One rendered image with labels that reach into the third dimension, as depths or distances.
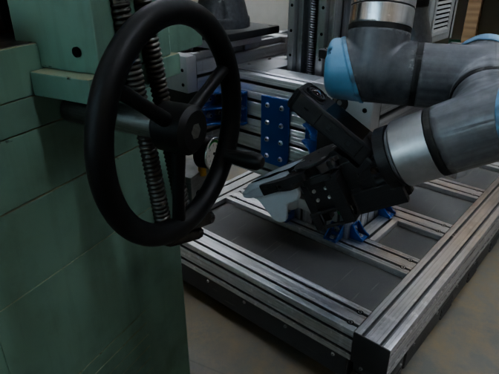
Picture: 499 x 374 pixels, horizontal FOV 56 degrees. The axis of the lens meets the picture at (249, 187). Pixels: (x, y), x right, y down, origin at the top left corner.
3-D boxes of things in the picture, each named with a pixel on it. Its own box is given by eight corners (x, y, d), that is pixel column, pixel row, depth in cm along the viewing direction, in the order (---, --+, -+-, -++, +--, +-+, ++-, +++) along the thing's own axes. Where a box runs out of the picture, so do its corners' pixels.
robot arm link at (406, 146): (416, 120, 46) (428, 99, 53) (373, 136, 49) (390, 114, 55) (444, 187, 47) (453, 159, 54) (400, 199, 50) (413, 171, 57)
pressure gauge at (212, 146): (206, 184, 88) (205, 143, 84) (189, 179, 89) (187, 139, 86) (223, 171, 93) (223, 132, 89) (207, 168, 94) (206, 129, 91)
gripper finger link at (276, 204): (249, 234, 63) (307, 218, 57) (229, 195, 62) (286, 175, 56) (259, 223, 65) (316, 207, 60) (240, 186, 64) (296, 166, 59)
